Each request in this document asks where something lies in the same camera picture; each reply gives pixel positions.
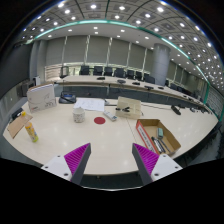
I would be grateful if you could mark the white carton box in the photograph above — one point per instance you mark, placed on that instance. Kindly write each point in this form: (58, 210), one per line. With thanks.
(41, 97)

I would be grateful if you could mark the yellow bottle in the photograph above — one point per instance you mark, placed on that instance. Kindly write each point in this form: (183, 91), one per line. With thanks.
(29, 127)

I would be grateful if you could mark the black office chair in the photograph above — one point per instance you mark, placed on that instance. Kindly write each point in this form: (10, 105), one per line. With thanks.
(98, 70)
(119, 72)
(108, 71)
(84, 70)

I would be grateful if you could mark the red round coaster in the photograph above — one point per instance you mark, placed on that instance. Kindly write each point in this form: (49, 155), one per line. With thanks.
(99, 120)

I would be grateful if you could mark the white paper sheets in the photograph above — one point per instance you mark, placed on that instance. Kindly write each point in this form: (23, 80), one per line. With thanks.
(90, 104)

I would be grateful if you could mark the beige board with clips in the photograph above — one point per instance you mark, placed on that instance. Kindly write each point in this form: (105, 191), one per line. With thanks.
(128, 108)

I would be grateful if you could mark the black table microphone base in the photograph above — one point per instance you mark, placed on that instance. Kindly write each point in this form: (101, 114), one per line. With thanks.
(175, 110)

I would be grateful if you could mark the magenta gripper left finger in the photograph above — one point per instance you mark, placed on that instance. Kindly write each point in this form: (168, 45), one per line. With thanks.
(70, 166)

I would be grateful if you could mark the black marker pen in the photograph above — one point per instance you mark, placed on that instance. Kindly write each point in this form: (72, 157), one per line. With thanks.
(156, 145)

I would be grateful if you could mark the teal eraser block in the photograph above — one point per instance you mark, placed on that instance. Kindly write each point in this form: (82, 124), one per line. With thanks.
(160, 133)

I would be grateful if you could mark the long curved conference desk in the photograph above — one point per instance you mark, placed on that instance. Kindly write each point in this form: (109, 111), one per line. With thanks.
(107, 87)

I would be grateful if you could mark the white remote control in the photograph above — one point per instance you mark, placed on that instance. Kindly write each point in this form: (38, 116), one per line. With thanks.
(110, 115)

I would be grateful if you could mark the grey concrete column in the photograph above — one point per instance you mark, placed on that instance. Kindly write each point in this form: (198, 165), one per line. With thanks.
(160, 63)

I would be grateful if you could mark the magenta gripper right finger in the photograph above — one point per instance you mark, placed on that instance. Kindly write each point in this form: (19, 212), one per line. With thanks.
(152, 166)

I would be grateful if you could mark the brown cardboard flap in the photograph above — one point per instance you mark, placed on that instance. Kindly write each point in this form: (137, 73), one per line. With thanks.
(16, 125)

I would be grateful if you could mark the white patterned mug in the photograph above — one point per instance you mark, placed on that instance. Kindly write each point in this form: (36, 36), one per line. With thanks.
(78, 115)

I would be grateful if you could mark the open cardboard box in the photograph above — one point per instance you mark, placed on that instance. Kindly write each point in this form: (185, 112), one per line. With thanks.
(157, 137)

